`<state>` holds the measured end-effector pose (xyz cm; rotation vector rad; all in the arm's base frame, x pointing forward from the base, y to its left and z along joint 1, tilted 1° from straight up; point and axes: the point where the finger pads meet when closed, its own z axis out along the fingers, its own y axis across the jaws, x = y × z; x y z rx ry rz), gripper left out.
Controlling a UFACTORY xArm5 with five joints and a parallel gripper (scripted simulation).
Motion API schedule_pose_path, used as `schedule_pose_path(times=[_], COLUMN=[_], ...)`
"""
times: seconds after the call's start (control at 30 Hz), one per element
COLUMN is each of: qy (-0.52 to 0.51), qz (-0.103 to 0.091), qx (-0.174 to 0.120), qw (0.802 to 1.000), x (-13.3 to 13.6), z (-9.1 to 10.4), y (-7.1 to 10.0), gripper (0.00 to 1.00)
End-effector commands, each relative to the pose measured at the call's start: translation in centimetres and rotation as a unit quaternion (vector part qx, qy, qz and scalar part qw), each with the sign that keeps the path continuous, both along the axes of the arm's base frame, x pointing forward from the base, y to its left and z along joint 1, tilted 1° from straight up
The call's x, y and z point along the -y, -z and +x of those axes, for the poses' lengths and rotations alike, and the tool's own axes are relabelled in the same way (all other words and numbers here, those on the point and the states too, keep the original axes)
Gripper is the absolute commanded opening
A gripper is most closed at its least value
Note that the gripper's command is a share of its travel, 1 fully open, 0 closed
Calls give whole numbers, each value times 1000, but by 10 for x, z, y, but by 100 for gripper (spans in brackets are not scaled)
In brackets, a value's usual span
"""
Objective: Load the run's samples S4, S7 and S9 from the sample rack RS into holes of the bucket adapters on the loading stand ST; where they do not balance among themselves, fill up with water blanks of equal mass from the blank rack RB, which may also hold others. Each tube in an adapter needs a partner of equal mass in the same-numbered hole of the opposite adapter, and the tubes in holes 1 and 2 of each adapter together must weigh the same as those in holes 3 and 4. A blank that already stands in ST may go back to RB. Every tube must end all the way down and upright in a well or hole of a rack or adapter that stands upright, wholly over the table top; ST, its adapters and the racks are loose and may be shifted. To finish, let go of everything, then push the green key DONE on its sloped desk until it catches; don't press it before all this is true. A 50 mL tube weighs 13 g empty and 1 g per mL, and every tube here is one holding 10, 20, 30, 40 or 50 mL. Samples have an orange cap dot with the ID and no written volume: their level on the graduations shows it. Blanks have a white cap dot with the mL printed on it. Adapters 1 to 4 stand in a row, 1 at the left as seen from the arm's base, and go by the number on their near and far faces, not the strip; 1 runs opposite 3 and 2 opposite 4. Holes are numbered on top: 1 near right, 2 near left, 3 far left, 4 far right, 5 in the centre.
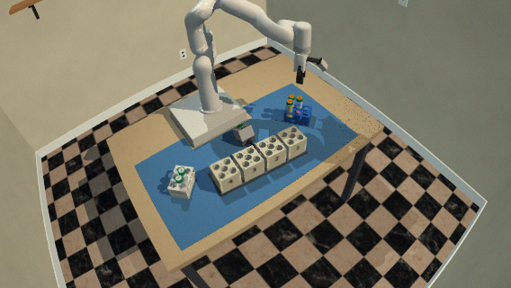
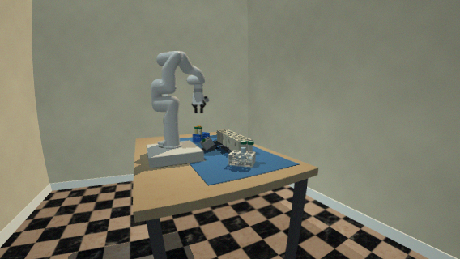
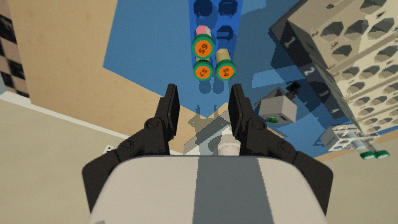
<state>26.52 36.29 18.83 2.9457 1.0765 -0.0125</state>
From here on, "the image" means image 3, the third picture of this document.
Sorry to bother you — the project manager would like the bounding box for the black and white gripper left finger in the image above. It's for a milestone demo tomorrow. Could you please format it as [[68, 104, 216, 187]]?
[[82, 84, 180, 215]]

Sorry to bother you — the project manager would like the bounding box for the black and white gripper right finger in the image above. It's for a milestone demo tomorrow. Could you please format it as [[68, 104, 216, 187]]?
[[228, 84, 334, 217]]

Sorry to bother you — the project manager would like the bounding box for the blue flat mat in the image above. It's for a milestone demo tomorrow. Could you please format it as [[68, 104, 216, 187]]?
[[103, 0, 353, 158]]

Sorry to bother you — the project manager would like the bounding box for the blue tube rack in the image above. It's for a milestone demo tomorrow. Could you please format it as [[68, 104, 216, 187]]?
[[188, 0, 243, 67]]

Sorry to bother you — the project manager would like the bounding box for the green-capped sample tube labelled s4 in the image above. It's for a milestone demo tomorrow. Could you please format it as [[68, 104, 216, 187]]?
[[215, 49, 236, 81]]

